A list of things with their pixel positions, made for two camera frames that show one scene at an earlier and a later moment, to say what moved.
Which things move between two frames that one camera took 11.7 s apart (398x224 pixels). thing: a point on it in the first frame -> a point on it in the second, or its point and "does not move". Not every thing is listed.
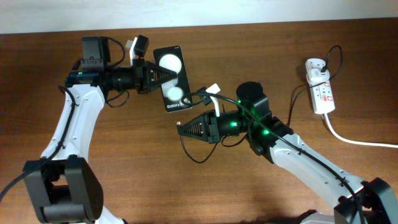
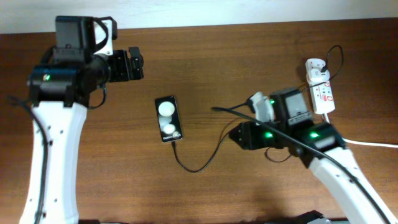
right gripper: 209,135 -> 249,132
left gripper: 151,84 -> 124,73
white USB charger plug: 315,76 does not move
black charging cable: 204,96 -> 269,158
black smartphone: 172,58 -> 168,119
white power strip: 323,97 does not move
